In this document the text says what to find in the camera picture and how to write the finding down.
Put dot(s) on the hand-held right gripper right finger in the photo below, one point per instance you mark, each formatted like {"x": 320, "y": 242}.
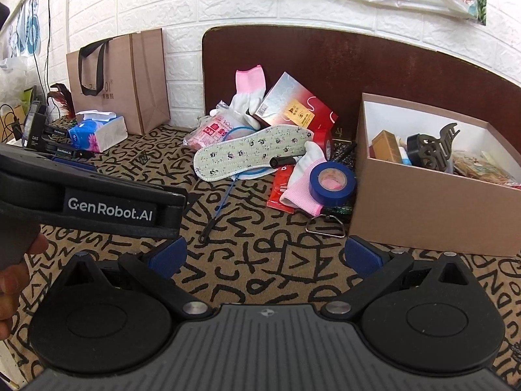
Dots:
{"x": 362, "y": 252}

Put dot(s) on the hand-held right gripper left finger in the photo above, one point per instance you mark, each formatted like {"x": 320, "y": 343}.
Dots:
{"x": 169, "y": 254}

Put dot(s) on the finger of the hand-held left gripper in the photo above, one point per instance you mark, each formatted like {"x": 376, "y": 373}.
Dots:
{"x": 77, "y": 165}

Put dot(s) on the person's left hand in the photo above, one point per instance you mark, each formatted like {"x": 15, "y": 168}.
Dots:
{"x": 12, "y": 293}

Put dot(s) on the black flat case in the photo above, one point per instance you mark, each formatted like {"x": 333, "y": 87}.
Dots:
{"x": 61, "y": 148}

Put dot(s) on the white tissue box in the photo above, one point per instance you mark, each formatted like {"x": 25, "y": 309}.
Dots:
{"x": 101, "y": 132}

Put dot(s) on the small blue racket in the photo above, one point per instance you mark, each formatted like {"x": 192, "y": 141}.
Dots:
{"x": 205, "y": 232}

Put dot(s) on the black upright box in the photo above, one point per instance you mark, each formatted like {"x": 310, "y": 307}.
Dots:
{"x": 34, "y": 126}

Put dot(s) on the brown cardboard box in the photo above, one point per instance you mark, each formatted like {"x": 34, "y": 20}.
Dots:
{"x": 407, "y": 211}

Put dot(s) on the dark red feather toy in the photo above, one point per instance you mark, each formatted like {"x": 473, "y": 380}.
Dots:
{"x": 61, "y": 97}

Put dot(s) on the blue tape roll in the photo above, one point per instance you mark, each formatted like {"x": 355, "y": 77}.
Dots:
{"x": 321, "y": 191}

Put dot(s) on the large cardboard box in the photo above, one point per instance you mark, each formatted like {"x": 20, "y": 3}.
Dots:
{"x": 122, "y": 81}

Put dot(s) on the black glitter pouch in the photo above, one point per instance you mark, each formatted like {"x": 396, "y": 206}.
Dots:
{"x": 344, "y": 150}

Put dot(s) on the red packet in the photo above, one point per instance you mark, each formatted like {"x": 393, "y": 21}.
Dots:
{"x": 279, "y": 189}

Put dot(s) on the small white tube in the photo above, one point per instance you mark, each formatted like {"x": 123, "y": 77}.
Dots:
{"x": 404, "y": 152}

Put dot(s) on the wooden block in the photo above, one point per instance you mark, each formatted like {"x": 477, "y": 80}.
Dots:
{"x": 386, "y": 146}

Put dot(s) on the white plastic bag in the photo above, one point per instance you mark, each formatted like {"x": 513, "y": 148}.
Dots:
{"x": 12, "y": 77}

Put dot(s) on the black pen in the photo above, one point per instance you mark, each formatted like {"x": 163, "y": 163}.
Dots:
{"x": 285, "y": 161}

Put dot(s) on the red tape roll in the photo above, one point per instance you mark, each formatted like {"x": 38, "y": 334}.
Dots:
{"x": 323, "y": 138}

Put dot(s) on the black carved ornament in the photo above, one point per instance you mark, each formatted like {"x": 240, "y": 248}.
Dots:
{"x": 427, "y": 150}

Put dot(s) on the pink printed plastic packet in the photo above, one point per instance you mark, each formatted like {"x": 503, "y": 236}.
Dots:
{"x": 207, "y": 132}

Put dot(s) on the floral shoe insole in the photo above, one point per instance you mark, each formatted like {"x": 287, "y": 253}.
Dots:
{"x": 244, "y": 150}

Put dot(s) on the patterned snack packet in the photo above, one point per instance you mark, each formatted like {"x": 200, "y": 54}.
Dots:
{"x": 480, "y": 169}

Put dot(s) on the red gift box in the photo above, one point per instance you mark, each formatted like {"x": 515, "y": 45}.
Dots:
{"x": 293, "y": 102}

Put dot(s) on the white plush toy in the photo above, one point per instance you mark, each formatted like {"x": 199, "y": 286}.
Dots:
{"x": 248, "y": 85}

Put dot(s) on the dark brown board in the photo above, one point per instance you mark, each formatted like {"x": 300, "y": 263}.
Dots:
{"x": 346, "y": 61}

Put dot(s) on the blue wall sticker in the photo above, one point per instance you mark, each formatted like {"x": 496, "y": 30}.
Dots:
{"x": 26, "y": 24}

